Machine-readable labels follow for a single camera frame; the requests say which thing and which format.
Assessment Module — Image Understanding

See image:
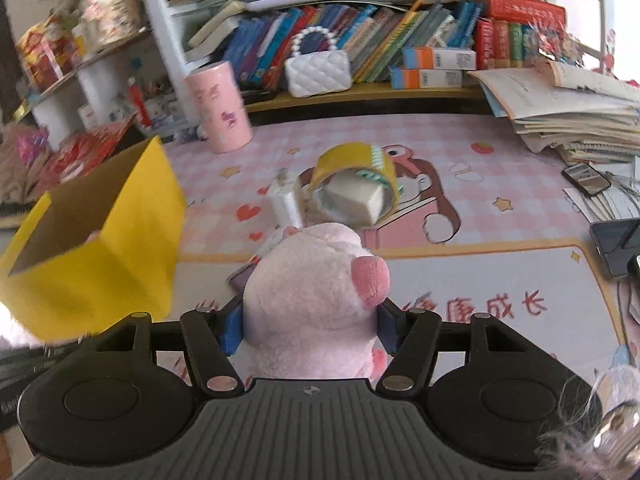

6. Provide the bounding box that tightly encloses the pink plush pig toy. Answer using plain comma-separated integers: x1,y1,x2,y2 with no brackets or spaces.
243,222,390,382

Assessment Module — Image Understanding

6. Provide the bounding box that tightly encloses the yellow packing tape roll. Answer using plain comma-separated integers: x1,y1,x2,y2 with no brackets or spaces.
308,142,400,228

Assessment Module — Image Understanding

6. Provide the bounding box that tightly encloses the pink printed table mat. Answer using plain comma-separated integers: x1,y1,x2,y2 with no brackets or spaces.
164,114,639,382

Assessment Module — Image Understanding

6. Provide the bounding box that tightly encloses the yellow cardboard box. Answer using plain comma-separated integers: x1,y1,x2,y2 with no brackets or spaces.
1,138,186,342

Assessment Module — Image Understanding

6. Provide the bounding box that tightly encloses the white rectangular charger block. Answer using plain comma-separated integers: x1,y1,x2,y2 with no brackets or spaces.
267,168,305,229

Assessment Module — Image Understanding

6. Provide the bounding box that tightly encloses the black smartphone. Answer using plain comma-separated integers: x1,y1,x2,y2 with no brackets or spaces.
562,162,611,197

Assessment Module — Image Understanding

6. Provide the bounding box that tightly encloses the pink cylindrical cup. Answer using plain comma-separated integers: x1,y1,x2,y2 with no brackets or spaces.
186,61,253,154

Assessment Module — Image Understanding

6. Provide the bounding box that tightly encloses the orange white box lower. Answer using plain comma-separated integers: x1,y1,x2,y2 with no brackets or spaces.
390,67,463,90

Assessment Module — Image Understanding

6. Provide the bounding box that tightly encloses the orange white box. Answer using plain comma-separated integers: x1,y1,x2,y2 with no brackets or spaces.
402,47,477,70
390,67,463,90

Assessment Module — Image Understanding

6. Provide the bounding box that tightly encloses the orange white box upper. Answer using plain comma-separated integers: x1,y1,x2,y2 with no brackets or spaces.
402,47,477,70

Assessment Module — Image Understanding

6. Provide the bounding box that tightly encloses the white quilted pearl handbag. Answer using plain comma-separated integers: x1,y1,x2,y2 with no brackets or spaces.
284,26,352,99

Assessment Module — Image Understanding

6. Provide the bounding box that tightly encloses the stack of papers and notebooks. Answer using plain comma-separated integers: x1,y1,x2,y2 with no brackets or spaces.
470,60,639,164

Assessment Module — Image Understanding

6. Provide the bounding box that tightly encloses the row of lower shelf books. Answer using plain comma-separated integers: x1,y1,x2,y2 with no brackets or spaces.
222,0,483,92

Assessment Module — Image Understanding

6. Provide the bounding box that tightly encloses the white shelf unit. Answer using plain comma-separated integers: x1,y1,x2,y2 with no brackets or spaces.
133,0,612,137

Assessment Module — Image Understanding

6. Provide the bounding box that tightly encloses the red dictionary book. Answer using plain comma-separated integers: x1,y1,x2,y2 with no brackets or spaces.
474,0,566,26

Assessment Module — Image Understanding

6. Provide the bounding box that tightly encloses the fuzzy keychain pompom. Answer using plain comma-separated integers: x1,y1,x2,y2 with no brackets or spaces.
539,364,639,479

